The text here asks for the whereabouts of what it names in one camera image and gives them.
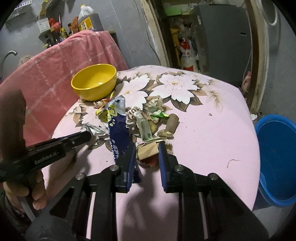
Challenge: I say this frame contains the silver foil wrapper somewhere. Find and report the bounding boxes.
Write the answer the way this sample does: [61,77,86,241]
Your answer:
[81,123,109,142]

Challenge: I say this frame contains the blue snack wrapper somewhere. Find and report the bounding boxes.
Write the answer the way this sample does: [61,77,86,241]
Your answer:
[105,94,142,183]

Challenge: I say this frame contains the person's left hand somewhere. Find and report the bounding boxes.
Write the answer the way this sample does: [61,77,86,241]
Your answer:
[3,170,48,213]

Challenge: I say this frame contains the brown peel scrap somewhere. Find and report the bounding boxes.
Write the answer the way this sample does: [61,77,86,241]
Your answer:
[157,113,179,138]

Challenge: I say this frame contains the crumpled white green wrapper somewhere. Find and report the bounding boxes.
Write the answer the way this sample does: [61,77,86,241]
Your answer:
[125,96,173,143]

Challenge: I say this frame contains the pink floral cloth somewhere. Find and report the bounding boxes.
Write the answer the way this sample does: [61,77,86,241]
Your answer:
[41,64,261,241]

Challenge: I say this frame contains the red checked towel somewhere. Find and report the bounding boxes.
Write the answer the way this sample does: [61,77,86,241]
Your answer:
[1,31,128,146]

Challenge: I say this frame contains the yellow bowl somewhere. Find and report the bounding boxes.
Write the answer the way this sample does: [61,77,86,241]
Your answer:
[71,64,117,101]

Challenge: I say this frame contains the red white bag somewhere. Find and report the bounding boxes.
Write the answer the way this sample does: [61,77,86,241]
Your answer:
[179,39,198,72]

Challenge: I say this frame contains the blue plastic bucket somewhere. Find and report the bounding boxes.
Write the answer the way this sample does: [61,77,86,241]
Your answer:
[255,114,295,207]

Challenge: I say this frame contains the large oil jug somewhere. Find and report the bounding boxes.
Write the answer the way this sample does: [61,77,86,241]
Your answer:
[78,4,104,32]

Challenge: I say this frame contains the grey refrigerator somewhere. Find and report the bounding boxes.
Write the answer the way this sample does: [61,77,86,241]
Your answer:
[190,4,251,85]

